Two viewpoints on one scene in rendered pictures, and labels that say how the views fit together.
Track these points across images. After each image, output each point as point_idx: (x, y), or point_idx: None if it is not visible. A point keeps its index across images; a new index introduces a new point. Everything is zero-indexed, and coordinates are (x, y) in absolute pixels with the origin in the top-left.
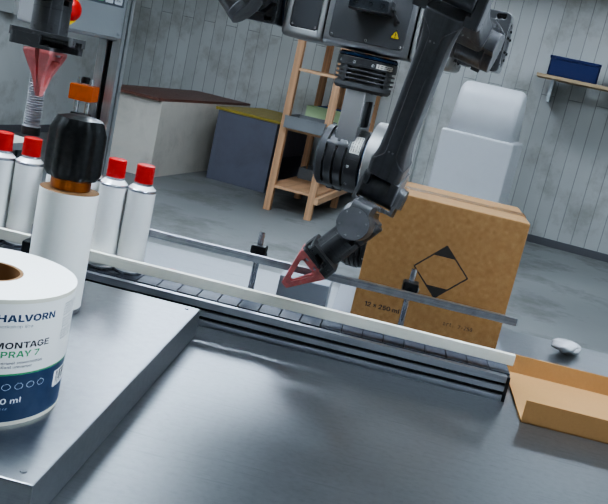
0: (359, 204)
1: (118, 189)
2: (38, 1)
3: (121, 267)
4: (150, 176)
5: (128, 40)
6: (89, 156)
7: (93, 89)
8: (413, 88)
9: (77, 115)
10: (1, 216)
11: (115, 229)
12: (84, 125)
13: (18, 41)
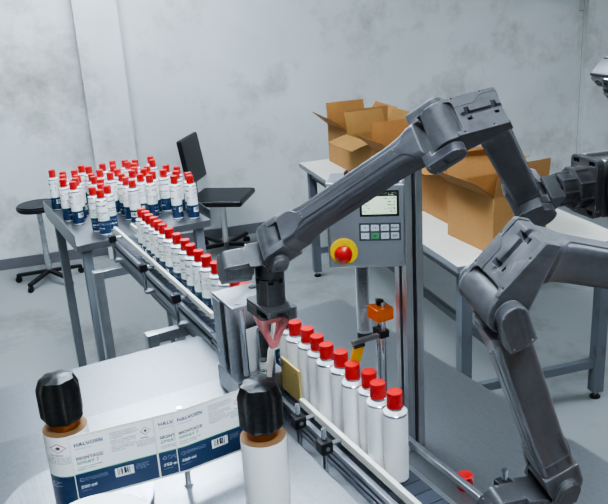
0: (491, 495)
1: (374, 409)
2: (255, 282)
3: (378, 477)
4: (394, 403)
5: (421, 261)
6: (254, 418)
7: (380, 312)
8: (503, 390)
9: (253, 382)
10: (329, 408)
11: (379, 441)
12: (247, 395)
13: (249, 311)
